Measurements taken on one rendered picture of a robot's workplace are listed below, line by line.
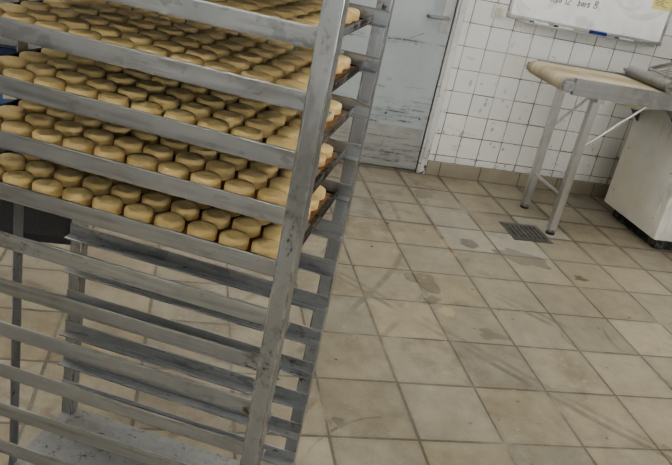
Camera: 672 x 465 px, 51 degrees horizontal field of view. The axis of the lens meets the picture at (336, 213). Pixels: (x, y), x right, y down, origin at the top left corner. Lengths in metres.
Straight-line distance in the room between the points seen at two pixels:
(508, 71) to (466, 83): 0.29
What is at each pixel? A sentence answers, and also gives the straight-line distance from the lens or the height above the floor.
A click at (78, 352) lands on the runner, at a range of 1.35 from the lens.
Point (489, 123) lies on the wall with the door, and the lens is 4.96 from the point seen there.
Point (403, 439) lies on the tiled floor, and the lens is 2.39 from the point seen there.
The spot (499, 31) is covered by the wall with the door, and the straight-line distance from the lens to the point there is 4.82.
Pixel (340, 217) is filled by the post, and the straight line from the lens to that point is 1.50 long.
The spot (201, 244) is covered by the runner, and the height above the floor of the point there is 0.97.
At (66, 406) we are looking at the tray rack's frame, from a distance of 2.06.
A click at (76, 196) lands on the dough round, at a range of 1.26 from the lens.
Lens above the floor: 1.47
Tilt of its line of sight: 22 degrees down
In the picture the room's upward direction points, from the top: 12 degrees clockwise
